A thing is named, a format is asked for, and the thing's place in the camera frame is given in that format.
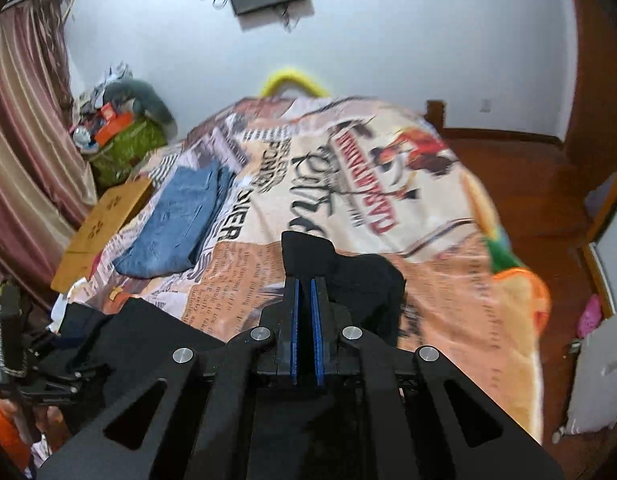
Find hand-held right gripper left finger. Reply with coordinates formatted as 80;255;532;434
38;279;300;480

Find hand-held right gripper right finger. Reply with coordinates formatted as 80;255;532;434
311;277;564;480

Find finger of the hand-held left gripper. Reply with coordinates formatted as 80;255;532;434
28;372;112;401
31;337;96;367

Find black pants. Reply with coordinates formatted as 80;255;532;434
51;230;406;480

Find person's left hand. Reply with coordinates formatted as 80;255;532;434
31;402;66;441

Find printed blanket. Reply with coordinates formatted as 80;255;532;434
51;95;551;443

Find brown paw print mat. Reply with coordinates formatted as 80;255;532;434
51;175;154;293

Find folded blue jeans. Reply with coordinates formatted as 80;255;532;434
112;160;236;279

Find striped pink curtain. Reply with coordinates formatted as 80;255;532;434
0;0;99;306

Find green bag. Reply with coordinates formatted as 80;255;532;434
83;112;169;191

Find orange box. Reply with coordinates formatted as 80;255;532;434
93;102;136;145

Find yellow pillow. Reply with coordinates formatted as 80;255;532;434
258;66;331;100

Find grey cloth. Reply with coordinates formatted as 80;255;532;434
103;77;178;136

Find pink toy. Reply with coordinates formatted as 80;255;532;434
577;294;603;339

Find white box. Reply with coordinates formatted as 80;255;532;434
565;320;617;433

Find white wardrobe door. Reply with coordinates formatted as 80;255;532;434
575;150;617;321

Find wooden door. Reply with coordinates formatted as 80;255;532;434
563;0;617;161

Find wooden bed post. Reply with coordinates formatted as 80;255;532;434
425;100;446;131

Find black television cable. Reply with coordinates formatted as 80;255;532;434
281;0;302;33

